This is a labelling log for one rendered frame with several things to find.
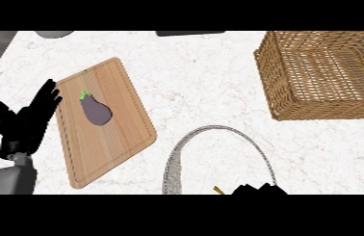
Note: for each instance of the wooden cutting board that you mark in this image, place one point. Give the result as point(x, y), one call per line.
point(103, 121)

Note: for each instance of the grey round object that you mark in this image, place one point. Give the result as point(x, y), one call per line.
point(53, 33)

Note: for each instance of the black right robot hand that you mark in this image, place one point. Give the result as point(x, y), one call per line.
point(259, 190)

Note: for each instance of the grey slanted panel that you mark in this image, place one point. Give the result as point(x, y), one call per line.
point(6, 40)

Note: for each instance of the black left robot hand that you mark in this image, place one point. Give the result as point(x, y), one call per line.
point(29, 124)

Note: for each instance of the purple eggplant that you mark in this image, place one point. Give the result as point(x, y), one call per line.
point(95, 110)

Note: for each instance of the dark grey flat appliance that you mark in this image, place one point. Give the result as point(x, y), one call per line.
point(188, 33)

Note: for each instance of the brown wicker basket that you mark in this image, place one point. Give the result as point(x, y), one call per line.
point(315, 74)

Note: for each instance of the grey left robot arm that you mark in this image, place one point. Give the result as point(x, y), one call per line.
point(17, 178)

